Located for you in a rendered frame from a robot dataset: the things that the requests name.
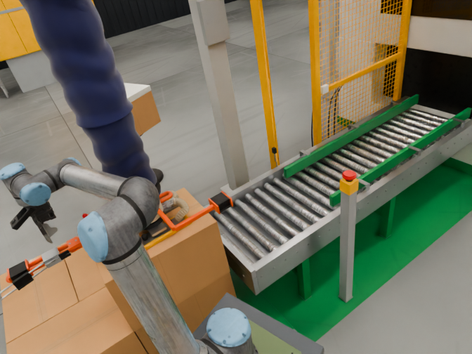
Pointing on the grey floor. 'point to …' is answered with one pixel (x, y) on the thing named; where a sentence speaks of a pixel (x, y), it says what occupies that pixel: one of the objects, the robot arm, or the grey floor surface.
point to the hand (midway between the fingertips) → (46, 234)
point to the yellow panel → (22, 48)
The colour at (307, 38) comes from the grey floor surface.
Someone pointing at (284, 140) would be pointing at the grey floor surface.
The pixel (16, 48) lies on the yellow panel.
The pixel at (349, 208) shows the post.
